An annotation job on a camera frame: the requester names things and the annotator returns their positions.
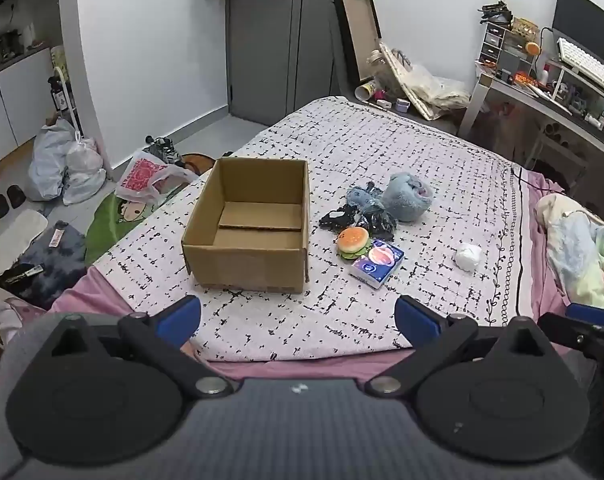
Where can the green cartoon floor mat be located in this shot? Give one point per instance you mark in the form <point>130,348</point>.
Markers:
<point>114,219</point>

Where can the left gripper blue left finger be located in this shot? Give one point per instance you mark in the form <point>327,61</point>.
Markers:
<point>157,341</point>

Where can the blue fluffy plush toy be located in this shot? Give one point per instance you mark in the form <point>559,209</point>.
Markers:
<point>406,197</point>

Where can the black item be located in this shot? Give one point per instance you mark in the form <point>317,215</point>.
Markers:
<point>378,223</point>

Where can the blue Vinda tissue pack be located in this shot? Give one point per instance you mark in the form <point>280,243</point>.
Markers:
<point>377,264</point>

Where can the small drawer organizer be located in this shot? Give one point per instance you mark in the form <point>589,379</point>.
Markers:
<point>500,48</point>

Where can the white bath mat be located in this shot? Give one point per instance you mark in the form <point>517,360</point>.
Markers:
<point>14,241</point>

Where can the grey white garbage bags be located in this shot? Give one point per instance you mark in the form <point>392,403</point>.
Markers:
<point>64,165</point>

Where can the black slippers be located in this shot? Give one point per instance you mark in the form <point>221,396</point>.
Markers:
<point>13,198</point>

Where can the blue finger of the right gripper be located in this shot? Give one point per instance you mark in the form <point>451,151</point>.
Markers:
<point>586,314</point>

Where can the black computer monitor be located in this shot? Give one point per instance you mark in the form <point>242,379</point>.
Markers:
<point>582,22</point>

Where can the pink bed sheet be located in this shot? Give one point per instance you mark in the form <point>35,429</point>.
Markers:
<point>537,269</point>

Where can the black roller skate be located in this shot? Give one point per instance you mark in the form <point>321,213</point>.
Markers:
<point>163,149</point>

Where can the dark grey wardrobe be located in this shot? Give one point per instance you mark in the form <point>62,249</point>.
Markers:
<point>279,56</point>

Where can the hamburger plush toy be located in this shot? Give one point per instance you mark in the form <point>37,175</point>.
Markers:
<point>353,242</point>

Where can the brown cardboard box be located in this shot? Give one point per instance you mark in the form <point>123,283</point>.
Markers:
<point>249,229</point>

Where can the beige tote bag pile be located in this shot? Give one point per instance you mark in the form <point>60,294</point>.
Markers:
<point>433,97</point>

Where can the dark blue tie-dye rug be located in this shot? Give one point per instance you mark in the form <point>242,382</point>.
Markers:
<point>53,263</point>

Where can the black white fabric patch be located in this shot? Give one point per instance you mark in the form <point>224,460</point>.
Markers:
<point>339,219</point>

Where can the white paper cup tube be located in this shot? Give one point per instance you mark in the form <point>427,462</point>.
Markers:
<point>370,92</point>

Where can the white keyboard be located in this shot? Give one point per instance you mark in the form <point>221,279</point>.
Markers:
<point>581,61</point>

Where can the pastel fluffy blanket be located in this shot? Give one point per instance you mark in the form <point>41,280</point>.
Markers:
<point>575,248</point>

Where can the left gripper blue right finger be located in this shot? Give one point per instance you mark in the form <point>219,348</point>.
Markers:
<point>437,342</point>

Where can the red white plastic bag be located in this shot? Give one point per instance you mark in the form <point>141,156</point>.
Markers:
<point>149,180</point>

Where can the white soft ball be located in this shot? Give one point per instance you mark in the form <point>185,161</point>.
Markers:
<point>468,257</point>

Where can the white desk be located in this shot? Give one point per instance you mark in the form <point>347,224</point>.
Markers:
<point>519,123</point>

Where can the black picture frame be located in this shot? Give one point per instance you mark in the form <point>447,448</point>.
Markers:
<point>360,34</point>

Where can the white cabinet unit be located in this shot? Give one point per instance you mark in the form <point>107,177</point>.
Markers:
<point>25,99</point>

